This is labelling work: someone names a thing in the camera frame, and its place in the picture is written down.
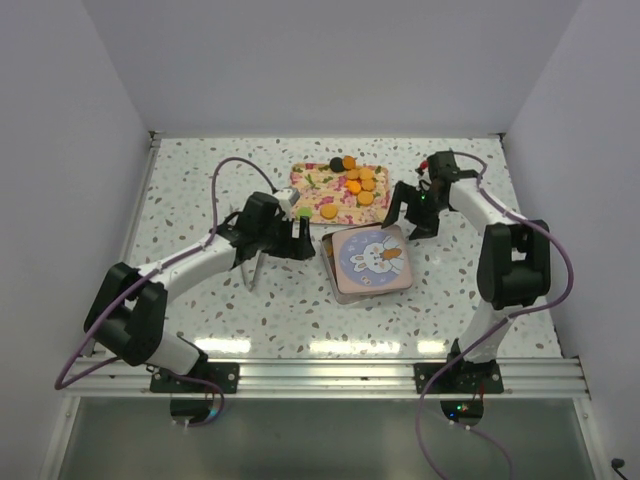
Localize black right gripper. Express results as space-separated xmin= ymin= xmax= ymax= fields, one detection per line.
xmin=382 ymin=181 xmax=448 ymax=241

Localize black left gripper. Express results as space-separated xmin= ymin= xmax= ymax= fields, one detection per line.
xmin=256 ymin=213 xmax=314 ymax=261

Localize square cookie tin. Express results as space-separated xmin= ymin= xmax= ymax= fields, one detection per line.
xmin=319 ymin=229 xmax=414 ymax=306

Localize green round cookie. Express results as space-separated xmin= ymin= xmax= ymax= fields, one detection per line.
xmin=296 ymin=207 xmax=313 ymax=218

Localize metal tongs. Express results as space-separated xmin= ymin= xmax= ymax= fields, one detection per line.
xmin=240 ymin=251 xmax=264 ymax=292

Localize silver tin lid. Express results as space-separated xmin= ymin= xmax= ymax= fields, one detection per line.
xmin=329 ymin=224 xmax=415 ymax=296

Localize black round cookie front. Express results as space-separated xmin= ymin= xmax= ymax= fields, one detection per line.
xmin=329 ymin=157 xmax=345 ymax=173

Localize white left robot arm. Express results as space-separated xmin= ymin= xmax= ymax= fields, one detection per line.
xmin=84 ymin=187 xmax=315 ymax=393

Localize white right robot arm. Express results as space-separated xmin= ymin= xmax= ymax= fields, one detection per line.
xmin=382 ymin=151 xmax=551 ymax=393

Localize orange round cookie front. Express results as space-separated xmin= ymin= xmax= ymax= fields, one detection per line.
xmin=320 ymin=204 xmax=338 ymax=219

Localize orange round cookie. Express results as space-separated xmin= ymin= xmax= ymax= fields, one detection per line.
xmin=320 ymin=204 xmax=338 ymax=219
xmin=357 ymin=191 xmax=375 ymax=206

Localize floral cookie tray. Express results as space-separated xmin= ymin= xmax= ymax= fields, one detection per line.
xmin=290 ymin=163 xmax=391 ymax=226

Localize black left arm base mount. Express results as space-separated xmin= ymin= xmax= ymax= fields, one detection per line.
xmin=149 ymin=362 xmax=240 ymax=394

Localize aluminium rail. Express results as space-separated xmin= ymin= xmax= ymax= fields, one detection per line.
xmin=62 ymin=358 xmax=589 ymax=400

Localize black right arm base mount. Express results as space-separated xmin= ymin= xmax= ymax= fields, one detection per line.
xmin=413 ymin=360 xmax=504 ymax=394

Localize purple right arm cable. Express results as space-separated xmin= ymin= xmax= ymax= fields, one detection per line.
xmin=417 ymin=149 xmax=574 ymax=480

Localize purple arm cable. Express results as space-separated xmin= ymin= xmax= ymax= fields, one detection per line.
xmin=417 ymin=149 xmax=574 ymax=480
xmin=53 ymin=157 xmax=281 ymax=426

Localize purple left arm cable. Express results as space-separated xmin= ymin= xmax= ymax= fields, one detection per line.
xmin=53 ymin=157 xmax=281 ymax=426

